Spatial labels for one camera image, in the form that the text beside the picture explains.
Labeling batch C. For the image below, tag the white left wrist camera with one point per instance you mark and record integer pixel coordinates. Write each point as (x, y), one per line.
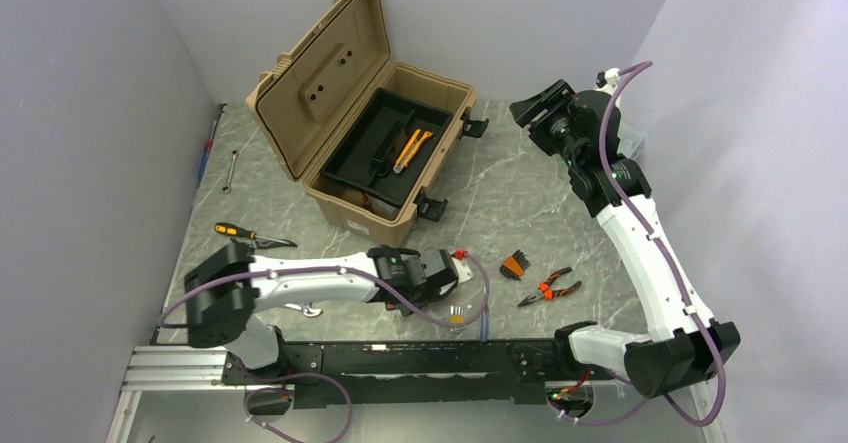
(463, 266)

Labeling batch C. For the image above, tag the small ratchet ring wrench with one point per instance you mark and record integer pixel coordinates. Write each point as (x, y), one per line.
(227, 186)

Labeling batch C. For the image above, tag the yellow handled screwdriver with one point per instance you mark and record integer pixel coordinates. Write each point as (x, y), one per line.
(261, 242)

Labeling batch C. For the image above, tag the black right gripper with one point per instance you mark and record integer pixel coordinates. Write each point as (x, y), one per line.
(558, 99)

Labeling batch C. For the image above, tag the clear compartment organizer box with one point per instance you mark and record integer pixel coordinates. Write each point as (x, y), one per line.
(631, 141)

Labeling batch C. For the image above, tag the tan plastic toolbox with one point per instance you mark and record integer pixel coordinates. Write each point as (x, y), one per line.
(307, 103)

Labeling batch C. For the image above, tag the blue red tool at wall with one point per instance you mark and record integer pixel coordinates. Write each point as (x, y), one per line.
(206, 152)

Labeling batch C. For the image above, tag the orange handled pliers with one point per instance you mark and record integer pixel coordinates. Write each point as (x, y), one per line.
(546, 290)

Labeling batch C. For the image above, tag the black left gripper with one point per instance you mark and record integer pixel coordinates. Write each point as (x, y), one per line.
(434, 294)

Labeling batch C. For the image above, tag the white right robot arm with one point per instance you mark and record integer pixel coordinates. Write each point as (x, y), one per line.
(684, 344)

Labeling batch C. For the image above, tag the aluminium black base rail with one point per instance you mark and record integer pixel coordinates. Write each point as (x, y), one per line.
(433, 391)

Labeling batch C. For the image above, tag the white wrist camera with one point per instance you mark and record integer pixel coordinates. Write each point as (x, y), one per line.
(607, 81)
(463, 266)

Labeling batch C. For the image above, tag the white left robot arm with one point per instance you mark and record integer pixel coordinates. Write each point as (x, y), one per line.
(228, 290)

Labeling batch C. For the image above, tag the silver combination wrench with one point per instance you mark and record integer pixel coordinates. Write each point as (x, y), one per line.
(306, 310)

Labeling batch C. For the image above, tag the orange black brush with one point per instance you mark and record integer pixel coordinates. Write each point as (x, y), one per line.
(515, 266)

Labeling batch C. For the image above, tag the black tool tray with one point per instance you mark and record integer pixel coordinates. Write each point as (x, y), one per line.
(365, 158)

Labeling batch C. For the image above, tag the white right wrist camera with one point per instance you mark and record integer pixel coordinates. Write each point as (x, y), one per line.
(607, 81)

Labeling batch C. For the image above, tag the orange black utility knife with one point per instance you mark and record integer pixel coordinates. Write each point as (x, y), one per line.
(410, 150)

